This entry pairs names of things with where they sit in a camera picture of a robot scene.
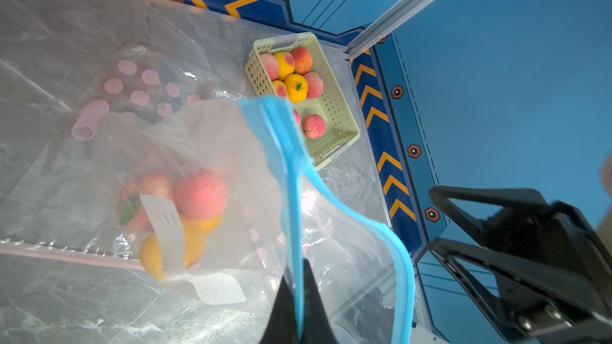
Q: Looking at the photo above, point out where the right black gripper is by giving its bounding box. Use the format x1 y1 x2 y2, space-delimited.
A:
429 186 611 343

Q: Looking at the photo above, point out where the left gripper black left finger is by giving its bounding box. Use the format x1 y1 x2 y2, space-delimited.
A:
259 278 299 344

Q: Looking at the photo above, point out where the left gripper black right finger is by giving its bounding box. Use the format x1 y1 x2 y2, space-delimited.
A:
301 259 337 344

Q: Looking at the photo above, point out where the clear blue-zipper zip bag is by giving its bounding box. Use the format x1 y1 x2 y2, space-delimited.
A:
1 97 414 343

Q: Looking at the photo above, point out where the pink red peach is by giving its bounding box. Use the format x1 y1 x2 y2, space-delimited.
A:
118 173 175 233

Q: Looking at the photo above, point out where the pink-dotted zip bag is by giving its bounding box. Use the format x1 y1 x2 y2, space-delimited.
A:
69 43 242 142

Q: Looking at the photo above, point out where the orange topped yellow peach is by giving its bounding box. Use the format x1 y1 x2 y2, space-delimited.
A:
284 73 309 104

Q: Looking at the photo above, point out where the green plastic fruit basket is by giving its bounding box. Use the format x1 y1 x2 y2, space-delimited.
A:
245 33 360 170

